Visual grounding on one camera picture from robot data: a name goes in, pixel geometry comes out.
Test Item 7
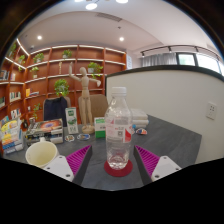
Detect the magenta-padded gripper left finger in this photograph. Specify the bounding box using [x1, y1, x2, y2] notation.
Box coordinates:
[43, 144, 94, 186]

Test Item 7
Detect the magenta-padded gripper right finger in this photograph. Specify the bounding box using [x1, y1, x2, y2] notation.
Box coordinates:
[133, 144, 183, 186]

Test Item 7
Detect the clear plastic water bottle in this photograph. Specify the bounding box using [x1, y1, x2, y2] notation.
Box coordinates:
[104, 86, 134, 171]

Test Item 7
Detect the cream ribbed cup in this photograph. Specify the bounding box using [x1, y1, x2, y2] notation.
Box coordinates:
[25, 137, 60, 169]

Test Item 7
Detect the oval blue sticker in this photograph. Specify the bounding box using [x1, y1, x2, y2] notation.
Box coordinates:
[76, 132, 92, 142]

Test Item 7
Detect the stack of dark books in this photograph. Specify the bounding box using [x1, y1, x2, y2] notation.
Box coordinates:
[25, 118, 65, 146]

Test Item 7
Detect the orange blue sticker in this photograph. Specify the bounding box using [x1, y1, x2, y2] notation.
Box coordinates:
[134, 127, 149, 136]

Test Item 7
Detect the flat round red coaster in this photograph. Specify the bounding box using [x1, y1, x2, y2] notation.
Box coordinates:
[103, 159, 134, 178]

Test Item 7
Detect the tall green white carton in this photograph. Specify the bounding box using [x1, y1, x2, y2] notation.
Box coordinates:
[64, 106, 80, 136]

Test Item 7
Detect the small green white box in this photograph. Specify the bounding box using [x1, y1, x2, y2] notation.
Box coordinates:
[93, 116, 107, 140]

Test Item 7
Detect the stack of white books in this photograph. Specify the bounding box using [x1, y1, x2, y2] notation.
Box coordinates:
[129, 108, 150, 129]

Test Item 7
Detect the chair with dark jacket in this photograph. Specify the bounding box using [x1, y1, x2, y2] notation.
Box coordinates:
[42, 96, 72, 127]

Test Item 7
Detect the stack of colourful books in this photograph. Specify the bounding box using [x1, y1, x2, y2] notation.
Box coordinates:
[0, 115, 25, 155]

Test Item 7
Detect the tan chair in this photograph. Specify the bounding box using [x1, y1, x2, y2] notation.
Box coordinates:
[78, 94, 110, 126]

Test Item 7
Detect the wooden artist mannequin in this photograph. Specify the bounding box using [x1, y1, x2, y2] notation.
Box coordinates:
[68, 61, 102, 135]

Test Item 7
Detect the wooden shelf unit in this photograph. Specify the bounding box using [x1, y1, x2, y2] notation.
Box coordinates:
[0, 38, 128, 135]

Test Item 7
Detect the grey curtain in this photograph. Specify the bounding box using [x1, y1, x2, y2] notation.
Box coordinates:
[141, 52, 178, 68]

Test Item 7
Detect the window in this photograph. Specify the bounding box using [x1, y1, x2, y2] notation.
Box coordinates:
[176, 51, 224, 76]

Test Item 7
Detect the ceiling air vent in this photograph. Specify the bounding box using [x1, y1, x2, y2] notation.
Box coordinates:
[95, 12, 123, 23]

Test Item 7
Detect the branched ceiling lamp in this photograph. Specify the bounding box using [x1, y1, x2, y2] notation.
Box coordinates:
[74, 0, 130, 11]

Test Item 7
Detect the white wall socket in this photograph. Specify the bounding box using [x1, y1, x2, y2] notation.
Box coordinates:
[205, 101, 219, 121]

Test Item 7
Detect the black curtain rail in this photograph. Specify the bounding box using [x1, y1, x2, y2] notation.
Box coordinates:
[139, 44, 224, 61]

